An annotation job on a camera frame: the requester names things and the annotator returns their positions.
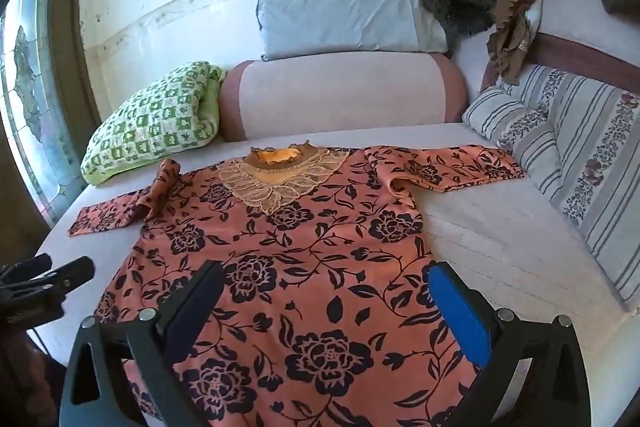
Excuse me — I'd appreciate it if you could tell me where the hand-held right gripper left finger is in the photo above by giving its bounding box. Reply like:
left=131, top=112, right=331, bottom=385
left=59, top=259, right=226, bottom=427

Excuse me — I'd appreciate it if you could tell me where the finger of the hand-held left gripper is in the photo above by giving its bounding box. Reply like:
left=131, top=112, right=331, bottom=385
left=0, top=253, right=53, bottom=284
left=20, top=256, right=96, bottom=303

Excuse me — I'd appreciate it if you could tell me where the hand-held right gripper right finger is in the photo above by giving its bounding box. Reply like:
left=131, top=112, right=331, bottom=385
left=427, top=261, right=592, bottom=427

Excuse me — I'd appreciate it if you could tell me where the orange black floral blouse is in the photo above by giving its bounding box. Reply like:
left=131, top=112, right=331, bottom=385
left=67, top=139, right=526, bottom=427

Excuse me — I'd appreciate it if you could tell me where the stained glass window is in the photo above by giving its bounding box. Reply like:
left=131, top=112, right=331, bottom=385
left=0, top=0, right=85, bottom=228

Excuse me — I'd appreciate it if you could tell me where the green patterned pillow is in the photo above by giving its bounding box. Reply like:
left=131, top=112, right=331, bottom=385
left=80, top=61, right=228, bottom=186

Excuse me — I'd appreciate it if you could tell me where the small striped floral pillow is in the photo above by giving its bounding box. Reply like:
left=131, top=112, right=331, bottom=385
left=462, top=86, right=563, bottom=204

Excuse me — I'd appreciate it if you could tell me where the large striped floral pillow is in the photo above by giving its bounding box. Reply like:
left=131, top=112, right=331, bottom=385
left=500, top=64, right=640, bottom=314

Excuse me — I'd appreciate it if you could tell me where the pink bolster cushion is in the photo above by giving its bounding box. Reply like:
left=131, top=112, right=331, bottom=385
left=218, top=52, right=471, bottom=142

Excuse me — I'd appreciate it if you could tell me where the dark furry blanket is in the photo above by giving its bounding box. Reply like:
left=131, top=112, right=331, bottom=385
left=412, top=0, right=501, bottom=58

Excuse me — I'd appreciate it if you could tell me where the brown patterned scarf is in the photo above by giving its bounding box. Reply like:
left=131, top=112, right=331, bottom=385
left=475, top=0, right=572, bottom=86

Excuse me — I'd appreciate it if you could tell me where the white sofa backrest brown stripe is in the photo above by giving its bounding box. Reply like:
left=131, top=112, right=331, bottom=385
left=450, top=0, right=640, bottom=108

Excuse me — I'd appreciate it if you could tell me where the grey-blue pillow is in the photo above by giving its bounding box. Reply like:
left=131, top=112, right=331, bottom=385
left=250, top=0, right=448, bottom=62

